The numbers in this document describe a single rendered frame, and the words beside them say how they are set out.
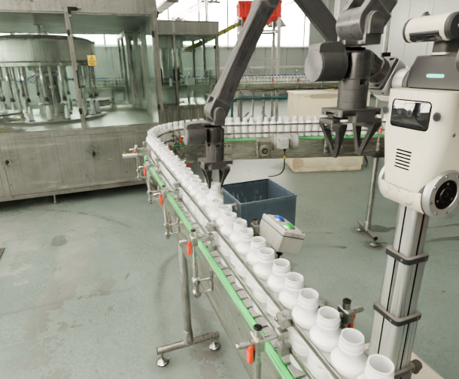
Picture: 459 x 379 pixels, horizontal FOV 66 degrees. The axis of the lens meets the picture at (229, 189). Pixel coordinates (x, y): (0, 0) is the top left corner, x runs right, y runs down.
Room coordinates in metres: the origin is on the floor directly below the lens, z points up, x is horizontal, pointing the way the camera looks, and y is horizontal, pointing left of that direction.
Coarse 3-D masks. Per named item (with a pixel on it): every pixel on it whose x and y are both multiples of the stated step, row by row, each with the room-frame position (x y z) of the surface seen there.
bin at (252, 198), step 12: (252, 180) 1.92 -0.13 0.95; (264, 180) 1.94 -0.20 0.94; (228, 192) 1.86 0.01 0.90; (240, 192) 1.89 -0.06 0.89; (252, 192) 1.92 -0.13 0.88; (264, 192) 1.94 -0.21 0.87; (276, 192) 1.86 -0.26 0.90; (288, 192) 1.74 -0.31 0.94; (228, 204) 1.61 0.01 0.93; (240, 204) 1.56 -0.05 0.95; (252, 204) 1.58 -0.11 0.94; (264, 204) 1.61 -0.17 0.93; (276, 204) 1.63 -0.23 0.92; (288, 204) 1.65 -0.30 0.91; (240, 216) 1.57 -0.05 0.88; (252, 216) 1.58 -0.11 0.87; (288, 216) 1.66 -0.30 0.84
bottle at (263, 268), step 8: (264, 248) 0.74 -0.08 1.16; (264, 256) 0.71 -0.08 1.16; (272, 256) 0.71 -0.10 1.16; (256, 264) 0.73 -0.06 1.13; (264, 264) 0.71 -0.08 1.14; (272, 264) 0.71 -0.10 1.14; (256, 272) 0.71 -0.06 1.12; (264, 272) 0.70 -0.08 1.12; (272, 272) 0.70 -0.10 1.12; (264, 280) 0.70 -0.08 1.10; (256, 288) 0.71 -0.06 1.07; (256, 296) 0.71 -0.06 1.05; (264, 296) 0.70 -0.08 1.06; (264, 304) 0.70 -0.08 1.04; (256, 312) 0.71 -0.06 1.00
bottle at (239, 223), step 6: (234, 222) 0.89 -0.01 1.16; (240, 222) 0.91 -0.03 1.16; (246, 222) 0.89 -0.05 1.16; (234, 228) 0.89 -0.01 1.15; (240, 228) 0.87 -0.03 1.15; (234, 234) 0.88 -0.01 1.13; (234, 240) 0.87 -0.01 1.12; (234, 246) 0.87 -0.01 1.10; (234, 258) 0.87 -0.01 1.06; (234, 264) 0.87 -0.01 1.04
